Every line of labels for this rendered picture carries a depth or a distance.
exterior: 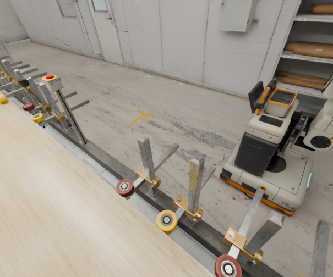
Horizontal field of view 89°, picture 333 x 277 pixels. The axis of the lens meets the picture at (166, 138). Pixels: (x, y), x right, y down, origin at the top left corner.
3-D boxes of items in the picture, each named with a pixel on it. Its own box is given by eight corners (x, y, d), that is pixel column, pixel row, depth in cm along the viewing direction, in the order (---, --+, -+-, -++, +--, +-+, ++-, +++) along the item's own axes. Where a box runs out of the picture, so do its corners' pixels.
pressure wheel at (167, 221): (168, 245, 69) (167, 234, 61) (154, 231, 73) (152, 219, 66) (181, 230, 73) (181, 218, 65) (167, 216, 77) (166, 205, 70)
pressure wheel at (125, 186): (136, 204, 82) (131, 192, 75) (120, 206, 82) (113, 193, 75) (137, 190, 88) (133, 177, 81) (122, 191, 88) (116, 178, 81)
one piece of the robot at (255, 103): (250, 122, 134) (245, 96, 125) (264, 103, 153) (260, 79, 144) (266, 122, 125) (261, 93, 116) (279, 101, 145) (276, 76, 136)
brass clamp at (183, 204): (180, 198, 85) (180, 192, 82) (203, 214, 79) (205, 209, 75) (172, 207, 82) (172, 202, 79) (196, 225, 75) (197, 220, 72)
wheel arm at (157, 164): (175, 147, 108) (175, 142, 105) (179, 149, 107) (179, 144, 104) (123, 197, 84) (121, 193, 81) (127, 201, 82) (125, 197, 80)
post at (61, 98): (85, 139, 136) (58, 86, 106) (88, 142, 133) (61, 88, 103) (80, 142, 133) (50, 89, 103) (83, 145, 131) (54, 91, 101)
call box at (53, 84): (59, 86, 107) (53, 73, 102) (64, 88, 104) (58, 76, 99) (48, 90, 104) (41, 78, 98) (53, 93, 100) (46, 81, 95)
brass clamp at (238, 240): (227, 230, 73) (230, 225, 69) (261, 252, 66) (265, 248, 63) (221, 242, 69) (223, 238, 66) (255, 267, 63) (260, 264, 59)
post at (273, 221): (235, 255, 79) (272, 207, 47) (242, 260, 77) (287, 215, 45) (231, 262, 77) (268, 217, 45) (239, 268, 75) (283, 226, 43)
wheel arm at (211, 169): (210, 168, 98) (211, 163, 95) (215, 171, 96) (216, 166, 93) (162, 232, 74) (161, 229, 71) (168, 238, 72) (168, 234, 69)
